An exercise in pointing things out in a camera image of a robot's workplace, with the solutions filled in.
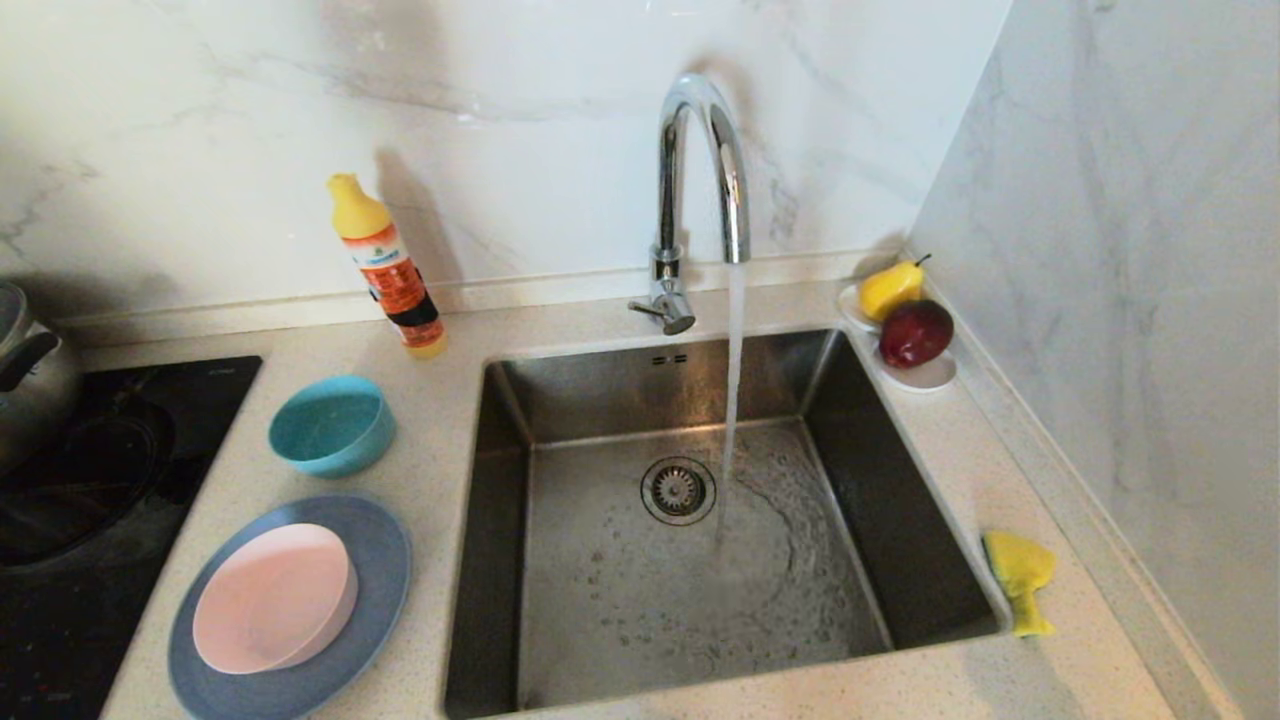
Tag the yellow orange detergent bottle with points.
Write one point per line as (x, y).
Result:
(395, 280)

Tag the stainless steel sink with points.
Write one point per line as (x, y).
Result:
(600, 620)

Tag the yellow green sponge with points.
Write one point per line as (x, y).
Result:
(1020, 568)

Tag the round metal drain strainer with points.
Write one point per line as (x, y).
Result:
(678, 491)

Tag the chrome gooseneck faucet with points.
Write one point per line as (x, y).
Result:
(668, 180)

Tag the small white dish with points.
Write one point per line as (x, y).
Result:
(930, 376)
(850, 308)

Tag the yellow pear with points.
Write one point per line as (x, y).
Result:
(888, 290)

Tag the dark red apple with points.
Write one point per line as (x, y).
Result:
(915, 335)

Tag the teal bowl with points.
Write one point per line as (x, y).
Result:
(330, 430)

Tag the blue-grey plate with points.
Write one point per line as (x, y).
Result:
(385, 560)

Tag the pink bowl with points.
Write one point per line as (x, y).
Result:
(270, 600)

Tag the black induction cooktop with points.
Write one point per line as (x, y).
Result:
(60, 620)

